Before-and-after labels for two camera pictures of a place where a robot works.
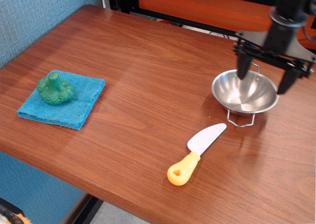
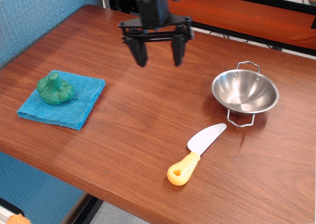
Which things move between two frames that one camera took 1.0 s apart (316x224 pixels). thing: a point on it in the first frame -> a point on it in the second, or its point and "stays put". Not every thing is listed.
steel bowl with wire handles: x=255 y=93 stays put
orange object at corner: x=18 y=219 stays put
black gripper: x=280 y=43 -> x=155 y=23
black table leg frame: x=84 y=210 stays put
